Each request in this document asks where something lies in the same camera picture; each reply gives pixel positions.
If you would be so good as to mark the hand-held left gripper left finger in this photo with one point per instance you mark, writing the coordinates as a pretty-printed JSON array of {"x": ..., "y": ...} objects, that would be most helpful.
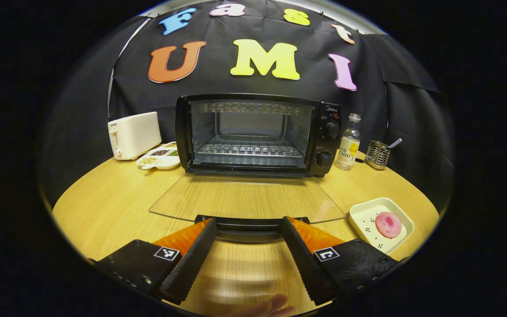
[{"x": 194, "y": 259}]

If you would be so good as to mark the metal spoon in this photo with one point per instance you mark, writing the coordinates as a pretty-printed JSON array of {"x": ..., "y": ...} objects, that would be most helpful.
[{"x": 395, "y": 143}]

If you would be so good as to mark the white toaster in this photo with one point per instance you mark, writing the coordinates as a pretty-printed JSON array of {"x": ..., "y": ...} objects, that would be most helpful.
[{"x": 134, "y": 134}]

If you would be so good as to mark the white divided snack dish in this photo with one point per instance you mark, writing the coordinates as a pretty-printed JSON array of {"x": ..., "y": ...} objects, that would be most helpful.
[{"x": 165, "y": 162}]

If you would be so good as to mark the clear bottle with yellow label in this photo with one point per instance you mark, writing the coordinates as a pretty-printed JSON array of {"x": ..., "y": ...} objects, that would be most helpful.
[{"x": 348, "y": 149}]

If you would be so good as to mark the black electric oven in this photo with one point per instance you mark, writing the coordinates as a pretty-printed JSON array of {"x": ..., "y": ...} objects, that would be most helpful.
[{"x": 328, "y": 145}]

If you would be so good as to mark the metal mesh utensil holder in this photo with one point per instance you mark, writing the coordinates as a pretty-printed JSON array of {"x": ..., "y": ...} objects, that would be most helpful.
[{"x": 376, "y": 156}]

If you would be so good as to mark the white square plate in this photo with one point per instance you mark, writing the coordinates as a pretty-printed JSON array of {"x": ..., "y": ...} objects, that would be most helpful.
[{"x": 363, "y": 220}]

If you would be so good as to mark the pink round food slice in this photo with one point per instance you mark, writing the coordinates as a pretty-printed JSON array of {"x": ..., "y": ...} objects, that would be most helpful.
[{"x": 388, "y": 225}]

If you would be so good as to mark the black backdrop cloth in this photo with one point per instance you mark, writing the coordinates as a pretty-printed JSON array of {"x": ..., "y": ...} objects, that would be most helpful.
[{"x": 218, "y": 88}]

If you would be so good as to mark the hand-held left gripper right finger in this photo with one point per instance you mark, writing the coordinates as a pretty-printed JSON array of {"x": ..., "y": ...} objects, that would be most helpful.
[{"x": 304, "y": 259}]

